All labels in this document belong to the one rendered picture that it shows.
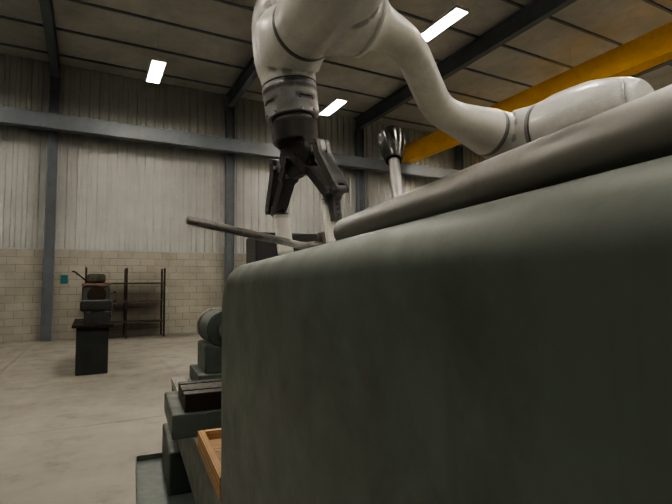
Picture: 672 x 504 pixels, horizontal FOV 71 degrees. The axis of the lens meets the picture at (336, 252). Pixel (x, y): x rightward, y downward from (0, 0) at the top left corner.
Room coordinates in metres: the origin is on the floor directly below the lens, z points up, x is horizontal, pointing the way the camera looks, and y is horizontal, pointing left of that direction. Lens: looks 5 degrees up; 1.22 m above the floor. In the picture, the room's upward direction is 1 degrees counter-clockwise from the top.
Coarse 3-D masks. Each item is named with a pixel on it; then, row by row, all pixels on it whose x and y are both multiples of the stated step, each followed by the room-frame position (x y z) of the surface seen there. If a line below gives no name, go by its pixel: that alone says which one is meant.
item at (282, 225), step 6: (276, 216) 0.80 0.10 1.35; (282, 216) 0.81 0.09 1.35; (288, 216) 0.82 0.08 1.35; (276, 222) 0.80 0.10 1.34; (282, 222) 0.81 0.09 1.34; (288, 222) 0.82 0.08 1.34; (276, 228) 0.80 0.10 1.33; (282, 228) 0.81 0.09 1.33; (288, 228) 0.82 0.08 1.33; (276, 234) 0.80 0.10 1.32; (282, 234) 0.81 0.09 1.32; (288, 234) 0.81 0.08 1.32; (282, 246) 0.81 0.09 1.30; (288, 246) 0.81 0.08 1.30; (282, 252) 0.81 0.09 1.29; (288, 252) 0.81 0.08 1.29
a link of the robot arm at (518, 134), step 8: (512, 112) 0.96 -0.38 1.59; (520, 112) 0.94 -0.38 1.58; (528, 112) 0.92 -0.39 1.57; (512, 120) 0.94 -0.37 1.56; (520, 120) 0.93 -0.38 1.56; (512, 128) 0.93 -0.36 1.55; (520, 128) 0.92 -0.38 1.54; (512, 136) 0.94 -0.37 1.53; (520, 136) 0.93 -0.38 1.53; (528, 136) 0.91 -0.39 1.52; (504, 144) 0.94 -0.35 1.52; (512, 144) 0.94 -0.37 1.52; (520, 144) 0.93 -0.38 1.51; (496, 152) 0.96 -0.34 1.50; (504, 152) 0.96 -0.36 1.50
